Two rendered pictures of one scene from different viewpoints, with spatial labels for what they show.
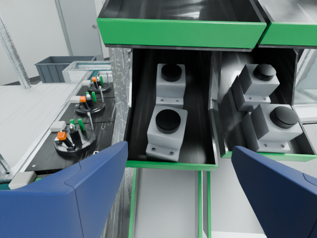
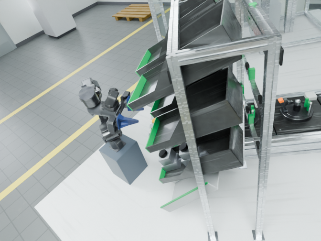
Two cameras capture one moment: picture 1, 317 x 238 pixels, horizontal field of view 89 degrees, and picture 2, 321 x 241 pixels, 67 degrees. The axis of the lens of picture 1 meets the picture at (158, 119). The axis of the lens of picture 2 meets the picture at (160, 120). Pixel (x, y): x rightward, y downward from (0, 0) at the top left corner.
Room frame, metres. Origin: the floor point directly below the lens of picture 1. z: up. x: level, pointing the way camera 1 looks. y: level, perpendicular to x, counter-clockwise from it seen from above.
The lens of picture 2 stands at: (0.42, -0.64, 1.86)
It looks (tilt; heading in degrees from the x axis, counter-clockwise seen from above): 41 degrees down; 114
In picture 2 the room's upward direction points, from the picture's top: 18 degrees counter-clockwise
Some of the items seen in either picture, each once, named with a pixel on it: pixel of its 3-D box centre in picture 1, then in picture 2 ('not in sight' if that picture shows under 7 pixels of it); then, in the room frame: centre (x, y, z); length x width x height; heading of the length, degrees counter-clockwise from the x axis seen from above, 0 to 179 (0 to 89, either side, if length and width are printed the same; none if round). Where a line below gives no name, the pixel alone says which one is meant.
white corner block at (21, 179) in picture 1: (24, 182); not in sight; (0.27, 0.37, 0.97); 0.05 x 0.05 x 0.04; 9
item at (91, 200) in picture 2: not in sight; (137, 175); (-0.10, 0.02, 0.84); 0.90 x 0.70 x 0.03; 62
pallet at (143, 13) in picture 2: not in sight; (137, 12); (-1.85, 5.16, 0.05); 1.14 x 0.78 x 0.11; 152
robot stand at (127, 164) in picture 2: not in sight; (124, 158); (-0.14, 0.04, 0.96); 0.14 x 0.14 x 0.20; 62
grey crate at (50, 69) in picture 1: (70, 68); not in sight; (2.13, 1.18, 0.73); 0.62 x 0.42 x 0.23; 99
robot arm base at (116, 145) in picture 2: not in sight; (115, 141); (-0.14, 0.04, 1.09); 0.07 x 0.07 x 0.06; 62
